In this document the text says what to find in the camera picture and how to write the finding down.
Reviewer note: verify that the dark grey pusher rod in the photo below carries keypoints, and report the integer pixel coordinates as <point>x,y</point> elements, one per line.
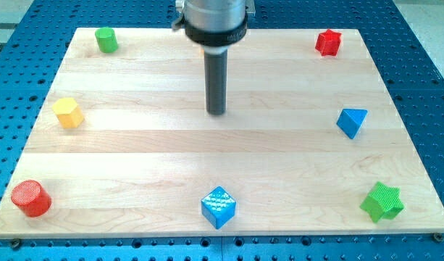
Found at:
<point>215,69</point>

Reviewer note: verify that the left board corner screw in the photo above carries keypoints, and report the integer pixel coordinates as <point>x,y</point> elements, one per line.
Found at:
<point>15,244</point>

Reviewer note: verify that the red star block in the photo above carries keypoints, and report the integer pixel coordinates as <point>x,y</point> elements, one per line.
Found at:
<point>328,43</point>

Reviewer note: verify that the green star block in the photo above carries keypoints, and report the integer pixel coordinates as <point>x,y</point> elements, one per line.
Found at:
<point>382,202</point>

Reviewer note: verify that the right board corner screw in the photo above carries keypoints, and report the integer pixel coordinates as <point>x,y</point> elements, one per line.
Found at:
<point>438,237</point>

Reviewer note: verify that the board corner screw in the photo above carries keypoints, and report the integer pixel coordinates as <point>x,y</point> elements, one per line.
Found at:
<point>438,237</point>
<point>15,244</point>

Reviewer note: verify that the blue triangle block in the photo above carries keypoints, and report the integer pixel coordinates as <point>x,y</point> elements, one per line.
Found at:
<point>351,120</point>

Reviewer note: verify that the green cylinder block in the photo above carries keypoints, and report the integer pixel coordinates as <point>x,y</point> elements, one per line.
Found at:
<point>106,40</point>

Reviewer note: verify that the blue cube block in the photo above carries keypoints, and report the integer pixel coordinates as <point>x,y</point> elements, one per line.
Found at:
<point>218,207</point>

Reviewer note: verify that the red cylinder block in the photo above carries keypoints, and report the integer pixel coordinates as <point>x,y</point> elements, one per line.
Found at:
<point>31,198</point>

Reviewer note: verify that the light wooden board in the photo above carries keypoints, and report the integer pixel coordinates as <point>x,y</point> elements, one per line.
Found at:
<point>147,151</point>

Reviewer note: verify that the yellow hexagon block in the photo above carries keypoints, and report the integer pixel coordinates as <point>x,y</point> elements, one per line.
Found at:
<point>68,112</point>

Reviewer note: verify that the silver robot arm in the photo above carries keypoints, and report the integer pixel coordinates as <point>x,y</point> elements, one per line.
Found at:
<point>213,24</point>

